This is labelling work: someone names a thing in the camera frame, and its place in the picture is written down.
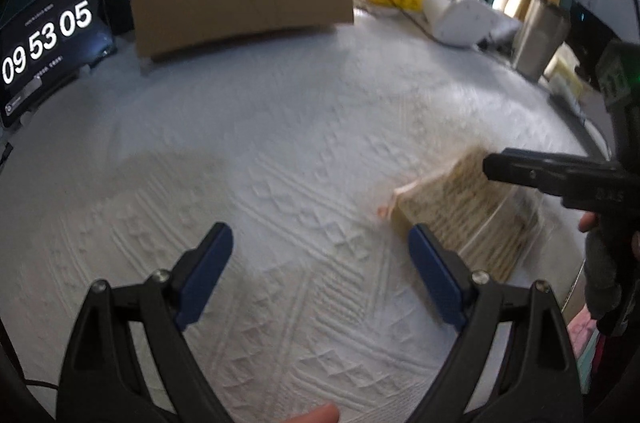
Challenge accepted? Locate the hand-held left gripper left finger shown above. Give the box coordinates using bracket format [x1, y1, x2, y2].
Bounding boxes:
[55, 223, 236, 423]

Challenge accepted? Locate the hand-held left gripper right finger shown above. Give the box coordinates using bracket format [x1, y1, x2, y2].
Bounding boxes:
[407, 224, 586, 423]

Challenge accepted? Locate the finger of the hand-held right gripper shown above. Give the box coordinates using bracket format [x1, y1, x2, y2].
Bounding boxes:
[482, 147, 630, 210]

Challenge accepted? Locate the clear pack of brown snacks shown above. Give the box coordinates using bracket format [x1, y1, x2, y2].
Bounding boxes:
[377, 147, 543, 284]

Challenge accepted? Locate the person's right hand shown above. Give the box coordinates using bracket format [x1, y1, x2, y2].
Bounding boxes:
[577, 212, 640, 319]

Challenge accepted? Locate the person's left hand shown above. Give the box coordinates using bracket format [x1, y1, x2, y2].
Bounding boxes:
[282, 404, 342, 423]

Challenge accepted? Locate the black cabinet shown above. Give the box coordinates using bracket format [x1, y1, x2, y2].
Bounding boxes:
[570, 0, 631, 68]

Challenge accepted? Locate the steel thermos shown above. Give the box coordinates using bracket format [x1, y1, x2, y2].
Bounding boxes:
[511, 0, 572, 82]

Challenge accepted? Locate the tablet with clock display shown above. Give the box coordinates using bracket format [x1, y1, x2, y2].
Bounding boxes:
[0, 0, 118, 128]

